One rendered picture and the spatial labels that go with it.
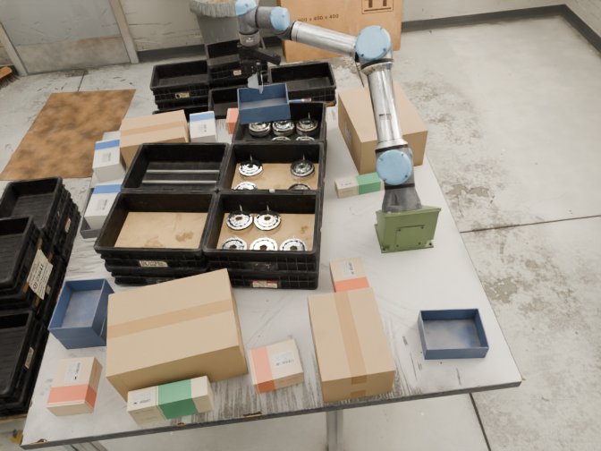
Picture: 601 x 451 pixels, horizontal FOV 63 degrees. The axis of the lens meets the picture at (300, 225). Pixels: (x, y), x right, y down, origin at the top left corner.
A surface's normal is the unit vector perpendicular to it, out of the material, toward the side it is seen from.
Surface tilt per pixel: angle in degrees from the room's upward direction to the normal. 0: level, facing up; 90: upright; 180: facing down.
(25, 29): 90
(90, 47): 90
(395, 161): 57
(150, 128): 0
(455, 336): 0
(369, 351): 0
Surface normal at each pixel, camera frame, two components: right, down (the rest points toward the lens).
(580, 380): -0.06, -0.67
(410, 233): 0.09, 0.74
